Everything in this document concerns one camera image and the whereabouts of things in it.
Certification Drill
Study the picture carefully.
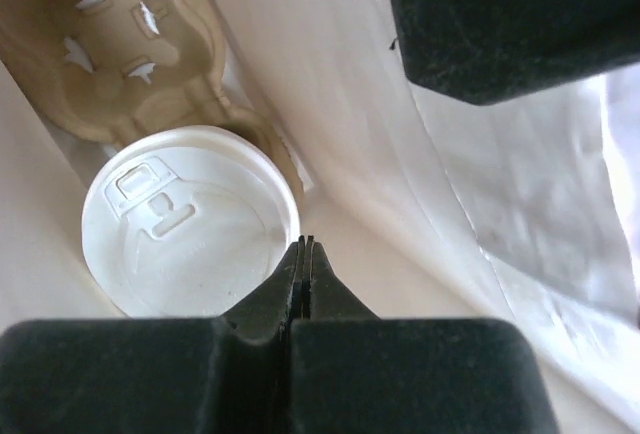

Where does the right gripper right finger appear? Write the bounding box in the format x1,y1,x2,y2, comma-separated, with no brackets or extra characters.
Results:
289,240,559,433

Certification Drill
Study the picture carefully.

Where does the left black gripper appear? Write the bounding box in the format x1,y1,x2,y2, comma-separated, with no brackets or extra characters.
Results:
390,0,639,106

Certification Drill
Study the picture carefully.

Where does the brown paper takeout bag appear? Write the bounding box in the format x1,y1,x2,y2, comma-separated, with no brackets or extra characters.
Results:
1,0,639,433

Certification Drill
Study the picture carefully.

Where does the single brown pulp carrier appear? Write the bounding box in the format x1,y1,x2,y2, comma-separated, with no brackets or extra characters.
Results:
1,0,303,196

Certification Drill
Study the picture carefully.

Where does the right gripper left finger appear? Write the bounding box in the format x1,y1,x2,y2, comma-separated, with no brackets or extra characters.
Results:
1,240,305,433

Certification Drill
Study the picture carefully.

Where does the single white cup lid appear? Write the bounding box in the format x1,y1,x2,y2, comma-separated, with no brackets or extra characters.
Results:
81,126,300,318

